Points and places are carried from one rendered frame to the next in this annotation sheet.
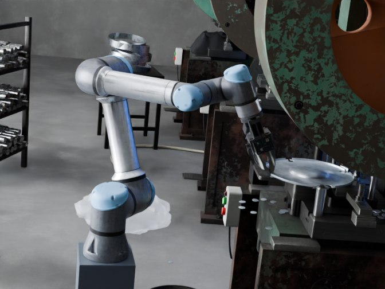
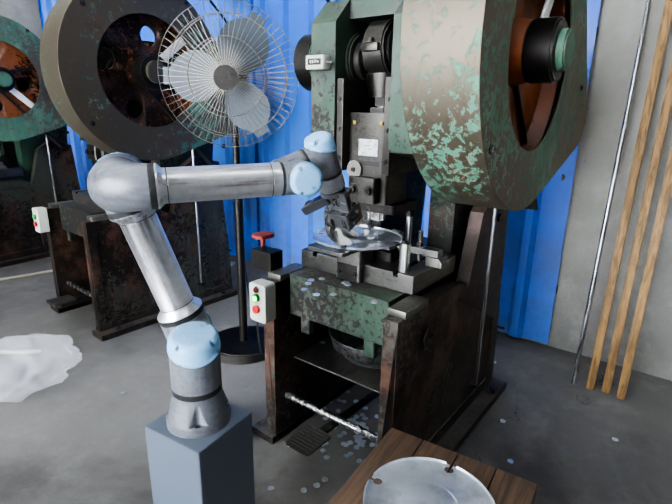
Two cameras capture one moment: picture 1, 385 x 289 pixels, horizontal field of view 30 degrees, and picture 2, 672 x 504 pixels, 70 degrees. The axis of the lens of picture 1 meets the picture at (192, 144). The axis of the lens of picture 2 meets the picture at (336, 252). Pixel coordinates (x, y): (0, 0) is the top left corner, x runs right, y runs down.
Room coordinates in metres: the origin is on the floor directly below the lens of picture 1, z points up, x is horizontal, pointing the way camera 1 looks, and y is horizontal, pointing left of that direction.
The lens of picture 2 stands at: (1.27, 0.78, 1.18)
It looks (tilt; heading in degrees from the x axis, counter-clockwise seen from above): 17 degrees down; 312
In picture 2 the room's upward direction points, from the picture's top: 1 degrees clockwise
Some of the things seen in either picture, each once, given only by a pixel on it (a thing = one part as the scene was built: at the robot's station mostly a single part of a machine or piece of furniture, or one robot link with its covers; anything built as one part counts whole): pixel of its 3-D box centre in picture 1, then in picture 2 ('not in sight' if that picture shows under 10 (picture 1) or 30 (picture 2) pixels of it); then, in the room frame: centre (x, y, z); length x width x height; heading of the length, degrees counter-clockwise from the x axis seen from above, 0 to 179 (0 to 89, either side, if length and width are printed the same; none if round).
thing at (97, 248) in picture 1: (106, 239); (198, 400); (2.19, 0.25, 0.50); 0.15 x 0.15 x 0.10
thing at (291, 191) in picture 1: (291, 190); (348, 259); (2.23, -0.34, 0.72); 0.25 x 0.14 x 0.14; 95
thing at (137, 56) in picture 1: (129, 89); not in sight; (5.20, 0.50, 0.40); 0.45 x 0.40 x 0.79; 17
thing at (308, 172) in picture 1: (309, 172); (357, 236); (2.24, -0.38, 0.78); 0.29 x 0.29 x 0.01
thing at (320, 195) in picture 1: (319, 199); (404, 256); (2.06, -0.40, 0.75); 0.03 x 0.03 x 0.10; 5
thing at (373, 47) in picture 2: not in sight; (385, 79); (2.25, -0.51, 1.27); 0.21 x 0.12 x 0.34; 95
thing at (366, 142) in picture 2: not in sight; (375, 155); (2.24, -0.47, 1.04); 0.17 x 0.15 x 0.30; 95
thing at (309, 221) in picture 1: (341, 206); (377, 260); (2.25, -0.51, 0.68); 0.45 x 0.30 x 0.06; 5
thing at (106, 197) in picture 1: (110, 205); (194, 356); (2.20, 0.25, 0.62); 0.13 x 0.12 x 0.14; 153
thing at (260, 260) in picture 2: (257, 186); (267, 273); (2.54, -0.26, 0.62); 0.10 x 0.06 x 0.20; 5
